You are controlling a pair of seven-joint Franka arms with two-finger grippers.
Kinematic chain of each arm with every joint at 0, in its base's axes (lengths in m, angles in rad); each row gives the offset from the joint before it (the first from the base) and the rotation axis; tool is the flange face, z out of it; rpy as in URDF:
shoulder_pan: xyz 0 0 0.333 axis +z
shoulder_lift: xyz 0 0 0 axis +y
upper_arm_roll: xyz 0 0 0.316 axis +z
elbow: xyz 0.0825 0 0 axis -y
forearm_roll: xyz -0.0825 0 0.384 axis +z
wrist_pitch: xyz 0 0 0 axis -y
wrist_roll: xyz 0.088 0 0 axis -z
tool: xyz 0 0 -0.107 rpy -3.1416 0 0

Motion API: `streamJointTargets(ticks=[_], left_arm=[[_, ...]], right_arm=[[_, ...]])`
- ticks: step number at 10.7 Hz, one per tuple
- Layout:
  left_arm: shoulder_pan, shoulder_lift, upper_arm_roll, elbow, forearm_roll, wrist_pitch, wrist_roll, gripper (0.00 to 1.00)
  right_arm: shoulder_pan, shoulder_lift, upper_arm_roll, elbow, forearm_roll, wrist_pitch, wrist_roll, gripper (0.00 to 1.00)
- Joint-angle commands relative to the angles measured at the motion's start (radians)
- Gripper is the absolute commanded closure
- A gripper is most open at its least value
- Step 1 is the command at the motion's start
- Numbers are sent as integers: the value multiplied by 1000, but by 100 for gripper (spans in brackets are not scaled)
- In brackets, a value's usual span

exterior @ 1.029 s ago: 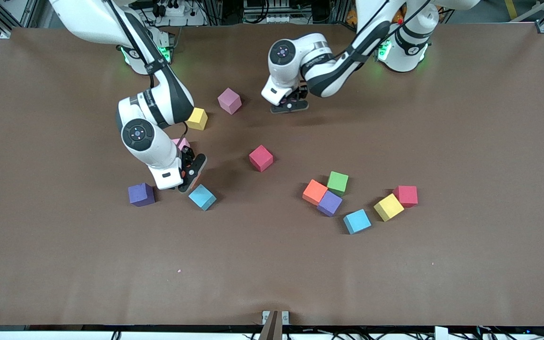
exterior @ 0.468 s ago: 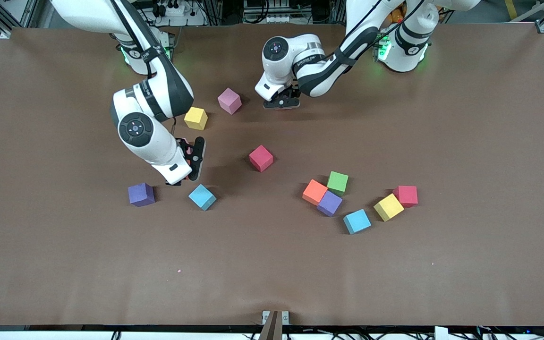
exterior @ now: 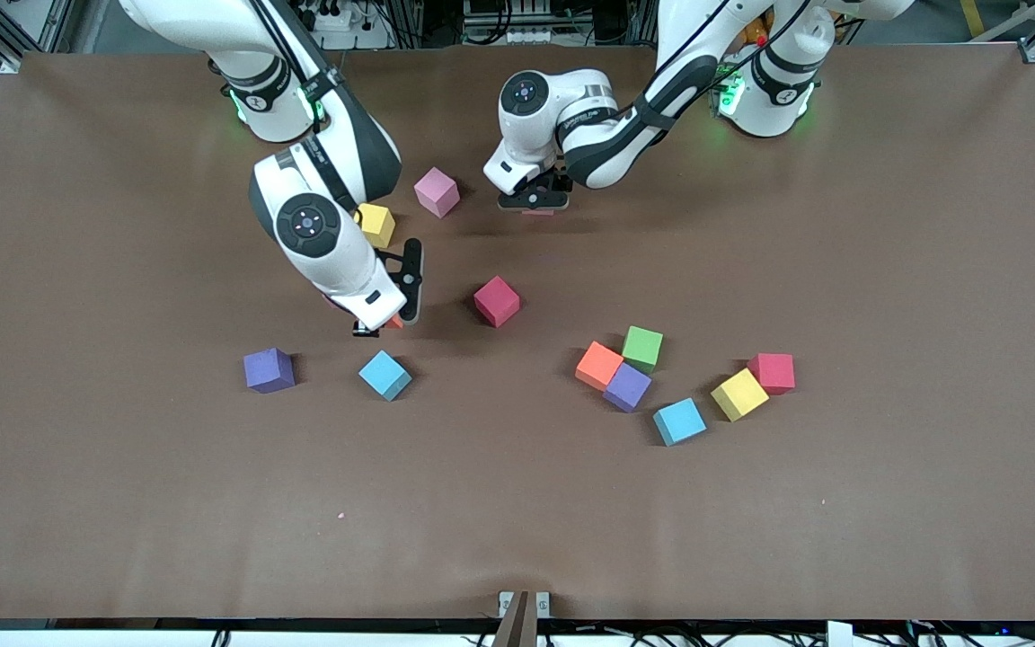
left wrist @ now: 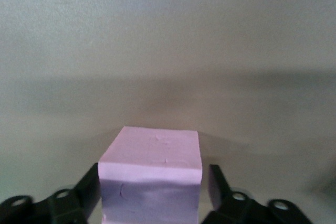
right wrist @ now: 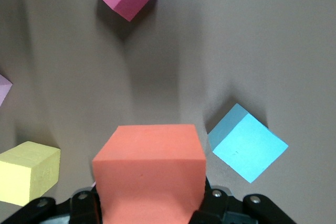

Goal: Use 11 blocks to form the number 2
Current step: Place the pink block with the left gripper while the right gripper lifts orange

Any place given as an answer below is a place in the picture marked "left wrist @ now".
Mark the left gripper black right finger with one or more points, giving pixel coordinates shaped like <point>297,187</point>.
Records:
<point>236,208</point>

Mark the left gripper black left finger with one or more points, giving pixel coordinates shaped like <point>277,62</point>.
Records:
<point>65,208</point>

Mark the lilac foam cube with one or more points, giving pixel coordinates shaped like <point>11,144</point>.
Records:
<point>149,169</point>

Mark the brown table cover sheet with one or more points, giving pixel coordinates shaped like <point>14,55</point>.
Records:
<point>168,51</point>

